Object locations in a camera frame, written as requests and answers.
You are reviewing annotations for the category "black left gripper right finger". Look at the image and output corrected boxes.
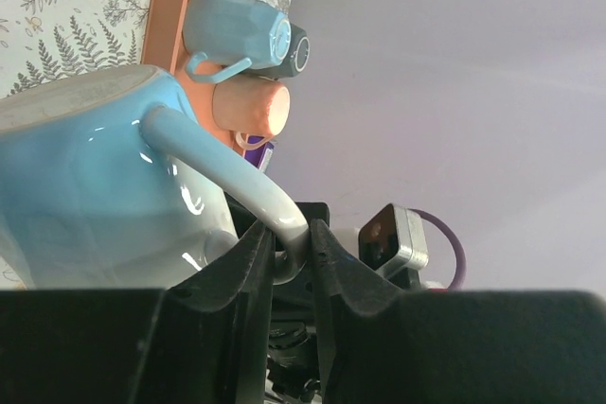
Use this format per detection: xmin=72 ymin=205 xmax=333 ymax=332
xmin=310 ymin=220 xmax=605 ymax=403

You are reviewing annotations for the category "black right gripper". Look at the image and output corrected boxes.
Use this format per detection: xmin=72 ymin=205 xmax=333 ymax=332
xmin=226 ymin=200 xmax=320 ymax=403

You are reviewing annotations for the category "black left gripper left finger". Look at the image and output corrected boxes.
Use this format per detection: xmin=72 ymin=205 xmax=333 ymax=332
xmin=1 ymin=223 xmax=275 ymax=403

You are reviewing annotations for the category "blue white gradient mug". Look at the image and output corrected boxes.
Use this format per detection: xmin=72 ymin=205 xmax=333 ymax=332
xmin=1 ymin=65 xmax=309 ymax=290

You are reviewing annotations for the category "peach pink mug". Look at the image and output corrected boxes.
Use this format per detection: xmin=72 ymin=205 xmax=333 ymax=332
xmin=212 ymin=76 xmax=291 ymax=137

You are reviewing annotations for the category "dark teal mug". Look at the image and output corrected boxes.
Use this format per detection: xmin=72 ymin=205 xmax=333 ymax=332
xmin=254 ymin=24 xmax=311 ymax=79

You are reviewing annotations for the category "light blue mug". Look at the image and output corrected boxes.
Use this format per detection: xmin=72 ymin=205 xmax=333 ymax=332
xmin=183 ymin=0 xmax=293 ymax=84

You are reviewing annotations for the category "purple small packet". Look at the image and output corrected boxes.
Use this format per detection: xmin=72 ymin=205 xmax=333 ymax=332
xmin=244 ymin=135 xmax=275 ymax=173

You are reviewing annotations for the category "terracotta pink tray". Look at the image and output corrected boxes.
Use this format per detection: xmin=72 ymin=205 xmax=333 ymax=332
xmin=142 ymin=0 xmax=244 ymax=156

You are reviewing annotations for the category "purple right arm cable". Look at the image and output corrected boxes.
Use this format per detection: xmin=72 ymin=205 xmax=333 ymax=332
xmin=409 ymin=207 xmax=468 ymax=291

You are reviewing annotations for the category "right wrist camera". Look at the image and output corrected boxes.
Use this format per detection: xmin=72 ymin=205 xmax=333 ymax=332
xmin=331 ymin=203 xmax=444 ymax=290

